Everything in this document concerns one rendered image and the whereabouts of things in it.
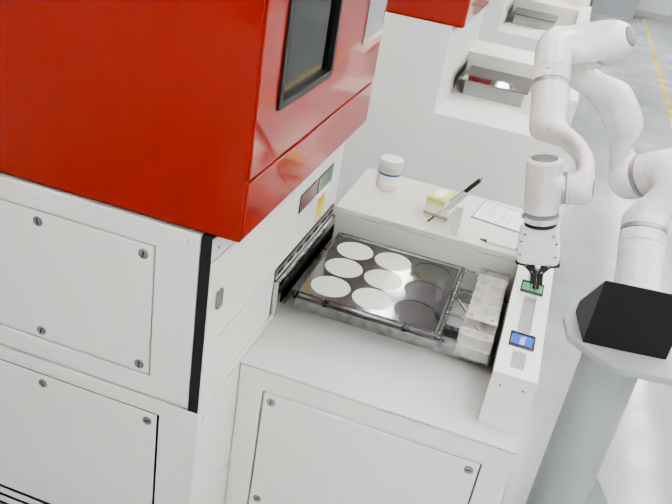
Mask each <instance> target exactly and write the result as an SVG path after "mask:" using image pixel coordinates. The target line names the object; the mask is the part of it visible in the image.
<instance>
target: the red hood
mask: <svg viewBox="0 0 672 504"><path fill-rule="evenodd" d="M387 2H388V0H0V172H4V173H7V174H10V175H14V176H17V177H21V178H24V179H27V180H31V181H34V182H37V183H41V184H44V185H47V186H51V187H54V188H58V189H61V190H64V191H68V192H71V193H74V194H78V195H81V196H85V197H88V198H91V199H95V200H98V201H101V202H105V203H108V204H111V205H115V206H118V207H122V208H125V209H128V210H132V211H135V212H138V213H142V214H145V215H148V216H152V217H155V218H159V219H162V220H165V221H169V222H172V223H175V224H179V225H182V226H186V227H189V228H192V229H196V230H199V231H202V232H206V233H209V234H212V235H216V236H218V237H221V238H224V239H228V240H231V241H234V242H238V243H240V242H241V241H242V240H243V239H244V238H245V237H246V236H247V235H248V234H249V233H250V232H251V231H252V230H253V229H254V228H255V227H256V226H257V225H258V224H259V223H261V222H262V221H263V220H264V219H265V218H266V217H267V216H268V215H269V214H270V213H271V212H272V211H273V210H274V209H275V208H276V207H277V206H278V205H279V204H280V203H281V202H282V201H283V200H284V199H285V198H287V197H288V196H289V195H290V194H291V193H292V192H293V191H294V190H295V189H296V188H297V187H298V186H299V185H300V184H301V183H302V182H303V181H304V180H305V179H306V178H307V177H308V176H309V175H310V174H312V173H313V172H314V171H315V170H316V169H317V168H318V167H319V166H320V165H321V164H322V163H323V162H324V161H325V160H326V159H327V158H328V157H329V156H330V155H331V154H332V153H333V152H334V151H335V150H337V149H338V148H339V147H340V146H341V145H342V144H343V143H344V142H345V141H346V140H347V139H348V138H349V137H350V136H351V135H352V134H353V133H354V132H355V131H356V130H357V129H358V128H359V127H360V126H361V125H363V124H364V123H365V121H366V119H367V113H368V108H369V102H370V97H371V91H372V86H373V82H372V80H373V79H374V74H375V69H376V63H377V58H378V52H379V46H380V41H381V35H382V30H383V24H384V19H385V13H386V8H387Z"/></svg>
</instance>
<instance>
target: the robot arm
mask: <svg viewBox="0 0 672 504"><path fill-rule="evenodd" d="M636 40H637V39H636V34H635V31H634V29H633V28H632V27H631V25H629V24H628V23H626V22H624V21H620V20H613V19H607V20H598V21H593V22H588V23H583V24H577V25H571V26H560V27H554V28H551V29H548V30H547V31H545V32H544V33H543V34H542V36H541V37H540V38H539V40H538V42H537V45H536V49H535V56H534V67H533V79H532V91H531V106H530V119H529V131H530V135H531V136H532V137H533V138H534V139H536V140H538V141H541V142H545V143H548V144H551V145H554V146H557V147H559V148H561V149H563V150H565V151H566V152H567V153H568V154H569V155H570V156H571V157H572V158H573V159H574V161H575V164H576V170H575V171H574V172H565V171H563V163H564V162H563V159H562V158H560V157H558V156H556V155H551V154H537V155H532V156H530V157H528V158H527V160H526V172H525V189H524V206H523V212H524V213H522V212H521V218H524V221H523V222H522V223H521V226H520V230H519V235H518V243H517V255H516V261H515V263H516V264H518V265H521V266H524V267H525V268H526V269H527V270H528V271H529V273H530V284H533V285H532V289H535V287H536V289H539V285H542V283H543V275H544V273H545V272H547V271H548V270H549V269H551V268H552V269H553V268H559V267H560V260H559V258H560V243H561V239H560V227H559V224H558V222H559V213H560V205H562V204H567V205H585V204H588V203H590V202H591V200H592V198H593V194H594V186H595V161H594V156H593V154H592V151H591V149H590V147H589V146H588V144H587V143H586V141H585V140H584V139H583V138H582V137H581V136H580V135H579V134H578V133H577V132H576V131H574V130H573V129H572V128H571V127H570V126H569V125H568V122H567V118H568V106H569V94H570V88H572V89H574V90H576V91H578V92H579V93H581V94H583V95H584V96H586V97H587V98H588V99H589V100H590V101H591V102H592V103H593V104H594V106H595V108H596V110H597V111H598V114H599V116H600V118H601V120H602V122H603V124H604V126H605V129H606V132H607V135H608V139H609V145H610V160H609V169H608V181H609V185H610V188H611V190H612V191H613V192H614V193H615V194H616V195H617V196H619V197H621V198H624V199H637V198H641V199H640V200H638V201H637V202H636V203H635V204H633V205H632V206H631V207H629V208H628V209H627V210H626V211H625V212H624V214H623V215H622V219H621V225H620V232H619V241H618V250H617V259H616V267H615V276H614V282H616V283H621V284H626V285H630V286H635V287H640V288H645V289H649V290H654V291H659V292H664V293H668V292H667V291H666V290H663V288H662V287H663V277H664V266H665V256H666V245H667V235H668V226H669V220H670V217H671V215H672V148H667V149H662V150H657V151H652V152H648V153H643V154H639V155H638V154H636V153H635V152H634V149H633V145H634V143H635V142H636V140H637V139H638V138H639V136H640V135H641V133H642V130H643V126H644V119H643V114H642V111H641V108H640V106H639V104H638V101H637V99H636V97H635V95H634V93H633V91H632V89H631V88H630V87H629V85H628V84H626V83H625V82H623V81H621V80H618V79H616V78H613V77H610V76H608V75H606V74H604V73H602V72H601V71H599V70H598V69H597V68H600V67H603V66H606V65H609V64H612V63H615V62H617V61H620V60H622V59H624V58H625V57H627V56H628V55H629V54H630V53H631V52H632V51H633V49H634V47H635V44H636ZM535 265H541V266H540V269H539V270H538V272H537V270H536V268H535ZM536 279H537V280H536Z"/></svg>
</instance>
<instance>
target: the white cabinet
mask: <svg viewBox="0 0 672 504"><path fill-rule="evenodd" d="M515 457H516V454H513V453H510V452H507V451H504V450H501V449H498V448H495V447H492V446H489V445H486V444H483V443H480V442H477V441H474V440H471V439H468V438H465V437H462V436H459V435H456V434H453V433H450V432H447V431H444V430H441V429H438V428H435V427H432V426H429V425H426V424H423V423H420V422H417V421H414V420H410V419H407V418H404V417H401V416H398V415H395V414H392V413H389V412H386V411H383V410H380V409H377V408H374V407H371V406H368V405H365V404H362V403H359V402H356V401H353V400H350V399H347V398H344V397H341V396H338V395H335V394H332V393H329V392H326V391H323V390H320V389H317V388H314V387H311V386H308V385H305V384H302V383H299V382H296V381H293V380H290V379H287V378H284V377H281V376H278V375H275V374H272V373H269V372H266V371H263V370H260V369H257V368H254V367H251V366H248V365H245V364H242V363H241V366H240V375H239V383H238V392H237V400H236V409H235V417H234V426H233V434H232V443H231V451H230V460H229V468H228V477H227V485H226V494H225V502H224V504H499V502H500V499H501V497H502V494H503V491H504V488H505V485H506V482H507V480H508V477H509V474H510V471H511V468H512V465H513V463H514V460H515Z"/></svg>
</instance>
